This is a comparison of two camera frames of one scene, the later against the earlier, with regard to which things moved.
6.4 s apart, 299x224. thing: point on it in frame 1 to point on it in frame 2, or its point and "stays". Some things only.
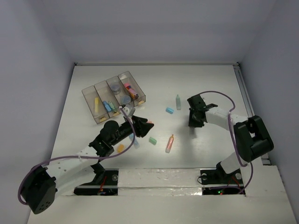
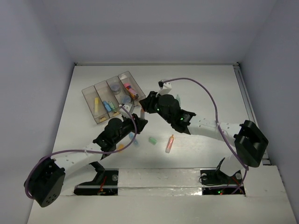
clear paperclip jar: (115, 87) stays
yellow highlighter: (96, 103) stays
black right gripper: (191, 123) to (147, 102)
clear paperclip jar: (125, 99) stays
